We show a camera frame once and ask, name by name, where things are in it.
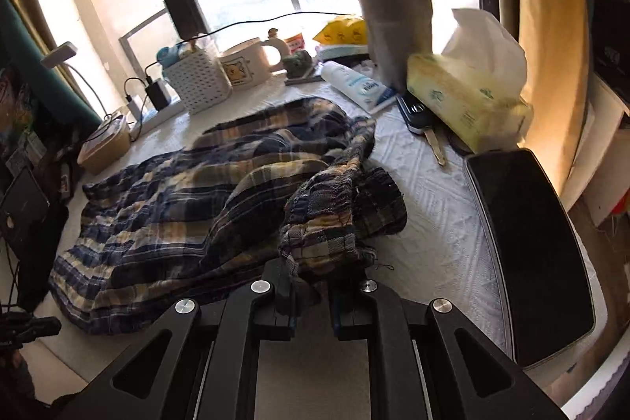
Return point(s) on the black flat screen device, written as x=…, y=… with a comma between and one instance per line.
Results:
x=531, y=252

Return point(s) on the white charger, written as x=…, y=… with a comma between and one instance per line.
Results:
x=134, y=107

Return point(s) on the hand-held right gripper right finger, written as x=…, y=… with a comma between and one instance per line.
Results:
x=344, y=311

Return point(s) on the black charger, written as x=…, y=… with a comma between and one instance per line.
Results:
x=158, y=94

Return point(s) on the white perforated basket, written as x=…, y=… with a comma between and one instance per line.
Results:
x=202, y=80

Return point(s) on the yellow wipes packet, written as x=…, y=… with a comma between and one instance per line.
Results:
x=344, y=31

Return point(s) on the light blue packet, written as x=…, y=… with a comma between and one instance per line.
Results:
x=170, y=56

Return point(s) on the teal curtain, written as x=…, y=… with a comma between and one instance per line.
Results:
x=44, y=75

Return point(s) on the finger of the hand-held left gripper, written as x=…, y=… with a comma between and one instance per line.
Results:
x=42, y=327

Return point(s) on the beige lunch box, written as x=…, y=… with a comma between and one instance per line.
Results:
x=103, y=149

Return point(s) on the white lotion tube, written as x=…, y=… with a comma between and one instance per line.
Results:
x=354, y=83

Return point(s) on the small red cup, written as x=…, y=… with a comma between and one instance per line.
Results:
x=295, y=43

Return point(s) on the plaid flannel shirt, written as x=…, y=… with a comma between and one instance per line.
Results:
x=197, y=203

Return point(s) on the yellow tissue pack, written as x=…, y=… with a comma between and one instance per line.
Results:
x=457, y=100

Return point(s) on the grey tablet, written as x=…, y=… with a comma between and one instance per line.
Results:
x=24, y=203

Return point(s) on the small figurine on tray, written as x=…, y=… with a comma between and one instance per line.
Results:
x=300, y=65

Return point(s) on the yellow curtain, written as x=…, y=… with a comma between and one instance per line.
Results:
x=551, y=31

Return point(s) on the white desk lamp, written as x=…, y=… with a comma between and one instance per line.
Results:
x=59, y=53

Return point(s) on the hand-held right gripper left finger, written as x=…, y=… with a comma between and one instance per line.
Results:
x=280, y=302

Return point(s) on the cream bear mug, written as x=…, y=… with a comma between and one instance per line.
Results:
x=246, y=65

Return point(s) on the black car key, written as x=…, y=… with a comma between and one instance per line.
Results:
x=416, y=115

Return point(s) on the grey tumbler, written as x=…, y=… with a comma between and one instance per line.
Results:
x=393, y=21

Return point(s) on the white power strip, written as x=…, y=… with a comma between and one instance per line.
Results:
x=157, y=119

